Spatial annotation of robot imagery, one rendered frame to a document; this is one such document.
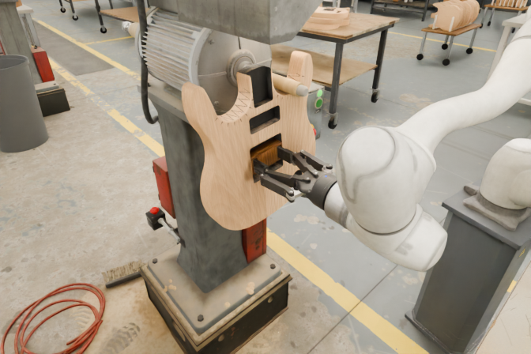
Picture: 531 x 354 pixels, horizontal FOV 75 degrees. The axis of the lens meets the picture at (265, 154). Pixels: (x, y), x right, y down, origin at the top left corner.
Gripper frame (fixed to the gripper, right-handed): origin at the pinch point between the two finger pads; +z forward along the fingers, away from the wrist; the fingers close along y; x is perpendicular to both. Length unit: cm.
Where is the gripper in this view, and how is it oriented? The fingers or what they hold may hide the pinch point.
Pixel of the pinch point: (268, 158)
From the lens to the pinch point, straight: 83.3
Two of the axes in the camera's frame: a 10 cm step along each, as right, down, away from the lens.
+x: -0.8, -8.3, -5.6
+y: 7.4, -4.2, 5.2
